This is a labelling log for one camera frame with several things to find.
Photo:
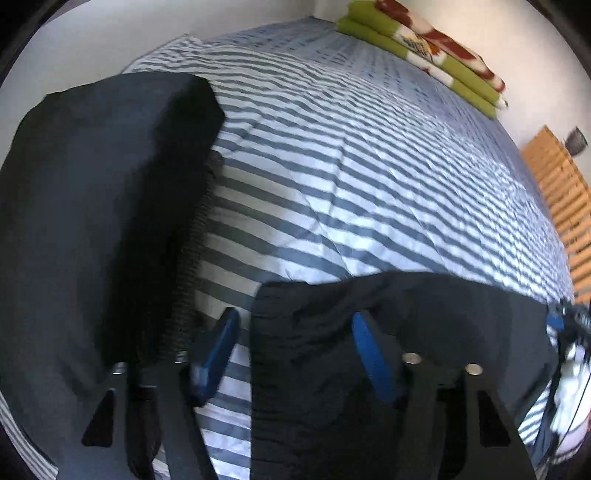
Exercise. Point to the red cream folded blanket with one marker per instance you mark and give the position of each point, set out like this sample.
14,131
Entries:
399,12

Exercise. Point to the dark ceramic vase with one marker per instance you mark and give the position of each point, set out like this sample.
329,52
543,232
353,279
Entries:
575,142

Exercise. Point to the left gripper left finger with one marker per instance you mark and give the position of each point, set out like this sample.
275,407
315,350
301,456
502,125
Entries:
137,411

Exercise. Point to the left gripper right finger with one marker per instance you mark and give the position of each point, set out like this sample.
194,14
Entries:
453,426

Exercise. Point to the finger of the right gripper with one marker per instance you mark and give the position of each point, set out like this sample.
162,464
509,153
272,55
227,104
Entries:
555,321

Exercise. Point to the black shorts yellow stripes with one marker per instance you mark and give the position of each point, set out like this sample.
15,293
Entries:
314,412

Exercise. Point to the green folded blanket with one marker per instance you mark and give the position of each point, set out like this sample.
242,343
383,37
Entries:
366,22

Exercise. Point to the folded dark knit garment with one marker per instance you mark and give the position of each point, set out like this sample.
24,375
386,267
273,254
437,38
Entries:
181,312

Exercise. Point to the wooden slatted bed rail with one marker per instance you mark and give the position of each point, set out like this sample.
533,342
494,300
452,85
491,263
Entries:
567,196

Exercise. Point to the folded black jacket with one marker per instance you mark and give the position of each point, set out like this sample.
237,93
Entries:
91,194

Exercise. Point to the striped blue white quilt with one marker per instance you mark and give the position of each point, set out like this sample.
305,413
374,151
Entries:
340,162

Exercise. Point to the white cloth at edge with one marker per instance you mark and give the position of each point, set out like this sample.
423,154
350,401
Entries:
572,400

